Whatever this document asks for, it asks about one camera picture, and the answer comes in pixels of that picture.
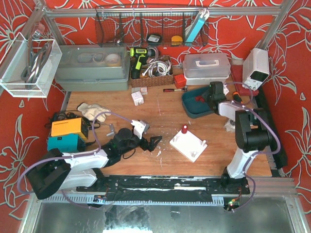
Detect grey metal bracket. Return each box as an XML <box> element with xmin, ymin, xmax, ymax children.
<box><xmin>106</xmin><ymin>124</ymin><xmax>115</xmax><ymax>136</ymax></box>

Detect red large spring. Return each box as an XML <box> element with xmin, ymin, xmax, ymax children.
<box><xmin>181</xmin><ymin>125</ymin><xmax>188</xmax><ymax>134</ymax></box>

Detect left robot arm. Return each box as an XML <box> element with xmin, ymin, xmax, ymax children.
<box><xmin>26</xmin><ymin>128</ymin><xmax>162</xmax><ymax>200</ymax></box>

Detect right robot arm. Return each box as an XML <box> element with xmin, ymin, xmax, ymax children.
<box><xmin>202</xmin><ymin>82</ymin><xmax>280</xmax><ymax>192</ymax></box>

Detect orange black screwdriver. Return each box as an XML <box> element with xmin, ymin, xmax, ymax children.
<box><xmin>232</xmin><ymin>92</ymin><xmax>244</xmax><ymax>105</ymax></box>

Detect teal plastic tray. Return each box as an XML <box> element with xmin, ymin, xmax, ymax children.
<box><xmin>181</xmin><ymin>85</ymin><xmax>215</xmax><ymax>119</ymax></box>

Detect white clear toolbox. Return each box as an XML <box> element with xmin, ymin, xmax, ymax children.
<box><xmin>183</xmin><ymin>53</ymin><xmax>231</xmax><ymax>85</ymax></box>

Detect red small box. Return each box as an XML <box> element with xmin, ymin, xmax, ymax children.
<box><xmin>173</xmin><ymin>74</ymin><xmax>187</xmax><ymax>88</ymax></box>

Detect white work glove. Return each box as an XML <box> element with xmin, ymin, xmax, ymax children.
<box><xmin>77</xmin><ymin>102</ymin><xmax>111</xmax><ymax>123</ymax></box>

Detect white power adapter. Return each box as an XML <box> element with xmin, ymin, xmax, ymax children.
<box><xmin>131</xmin><ymin>91</ymin><xmax>144</xmax><ymax>106</ymax></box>

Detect yellow box device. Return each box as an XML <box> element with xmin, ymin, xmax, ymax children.
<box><xmin>51</xmin><ymin>117</ymin><xmax>89</xmax><ymax>140</ymax></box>

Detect white power supply unit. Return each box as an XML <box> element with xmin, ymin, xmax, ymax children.
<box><xmin>242</xmin><ymin>48</ymin><xmax>270</xmax><ymax>91</ymax></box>

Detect teal box device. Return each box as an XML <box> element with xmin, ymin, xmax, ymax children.
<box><xmin>47</xmin><ymin>133</ymin><xmax>86</xmax><ymax>152</ymax></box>

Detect brown wicker basket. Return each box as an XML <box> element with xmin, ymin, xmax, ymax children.
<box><xmin>129</xmin><ymin>55</ymin><xmax>173</xmax><ymax>87</ymax></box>

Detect yellow tape measure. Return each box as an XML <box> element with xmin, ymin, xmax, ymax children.
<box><xmin>171</xmin><ymin>35</ymin><xmax>183</xmax><ymax>47</ymax></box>

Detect grey plastic storage box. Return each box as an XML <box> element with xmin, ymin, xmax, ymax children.
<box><xmin>55</xmin><ymin>45</ymin><xmax>130</xmax><ymax>92</ymax></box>

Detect blue white board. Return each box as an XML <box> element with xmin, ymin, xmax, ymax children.
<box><xmin>184</xmin><ymin>8</ymin><xmax>210</xmax><ymax>46</ymax></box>

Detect black round tape measure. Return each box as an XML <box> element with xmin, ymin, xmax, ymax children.
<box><xmin>146</xmin><ymin>33</ymin><xmax>162</xmax><ymax>47</ymax></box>

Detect white mesh hanging basket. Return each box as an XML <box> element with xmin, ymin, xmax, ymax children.
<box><xmin>0</xmin><ymin>33</ymin><xmax>62</xmax><ymax>98</ymax></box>

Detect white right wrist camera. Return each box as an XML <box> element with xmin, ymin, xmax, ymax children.
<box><xmin>223</xmin><ymin>83</ymin><xmax>229</xmax><ymax>96</ymax></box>

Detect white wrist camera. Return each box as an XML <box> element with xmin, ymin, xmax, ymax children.
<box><xmin>131</xmin><ymin>120</ymin><xmax>150</xmax><ymax>139</ymax></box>
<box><xmin>223</xmin><ymin>83</ymin><xmax>229</xmax><ymax>96</ymax></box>

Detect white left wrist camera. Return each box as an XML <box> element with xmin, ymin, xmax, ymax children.
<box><xmin>131</xmin><ymin>120</ymin><xmax>150</xmax><ymax>139</ymax></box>

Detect white base plate with pegs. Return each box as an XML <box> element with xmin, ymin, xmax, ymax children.
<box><xmin>170</xmin><ymin>130</ymin><xmax>207</xmax><ymax>163</ymax></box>

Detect red handled small tool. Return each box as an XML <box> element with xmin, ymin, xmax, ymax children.
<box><xmin>163</xmin><ymin>88</ymin><xmax>183</xmax><ymax>92</ymax></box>

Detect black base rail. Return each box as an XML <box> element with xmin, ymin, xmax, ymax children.
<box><xmin>76</xmin><ymin>175</ymin><xmax>250</xmax><ymax>202</ymax></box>

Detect black cable duct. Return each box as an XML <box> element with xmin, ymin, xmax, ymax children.
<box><xmin>255</xmin><ymin>87</ymin><xmax>288</xmax><ymax>169</ymax></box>

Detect white coiled cables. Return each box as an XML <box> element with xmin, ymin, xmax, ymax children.
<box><xmin>142</xmin><ymin>60</ymin><xmax>173</xmax><ymax>77</ymax></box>

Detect green cordless drill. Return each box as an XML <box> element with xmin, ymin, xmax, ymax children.
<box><xmin>130</xmin><ymin>47</ymin><xmax>156</xmax><ymax>80</ymax></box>

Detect black wire wall basket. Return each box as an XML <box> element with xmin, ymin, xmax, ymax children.
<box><xmin>95</xmin><ymin>12</ymin><xmax>208</xmax><ymax>47</ymax></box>

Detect aluminium frame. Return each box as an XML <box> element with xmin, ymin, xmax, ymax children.
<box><xmin>0</xmin><ymin>0</ymin><xmax>294</xmax><ymax>95</ymax></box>

